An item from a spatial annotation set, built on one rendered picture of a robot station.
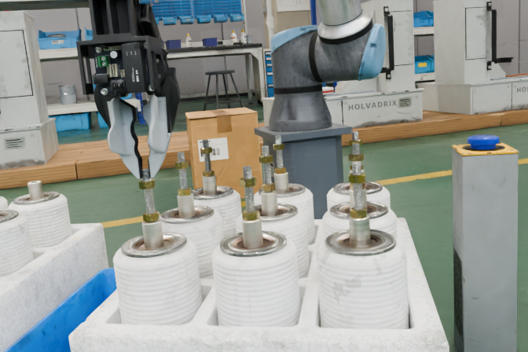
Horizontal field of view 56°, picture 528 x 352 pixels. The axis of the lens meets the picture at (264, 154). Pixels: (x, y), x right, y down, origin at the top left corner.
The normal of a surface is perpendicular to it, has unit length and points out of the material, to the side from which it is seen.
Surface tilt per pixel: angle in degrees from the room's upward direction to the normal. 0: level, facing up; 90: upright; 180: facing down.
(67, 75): 90
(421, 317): 0
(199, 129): 90
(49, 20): 90
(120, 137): 89
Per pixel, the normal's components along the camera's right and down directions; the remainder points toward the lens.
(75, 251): 0.99, -0.05
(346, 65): -0.38, 0.67
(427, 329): -0.07, -0.98
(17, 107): 0.28, 0.14
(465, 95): -0.96, 0.12
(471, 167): -0.17, 0.18
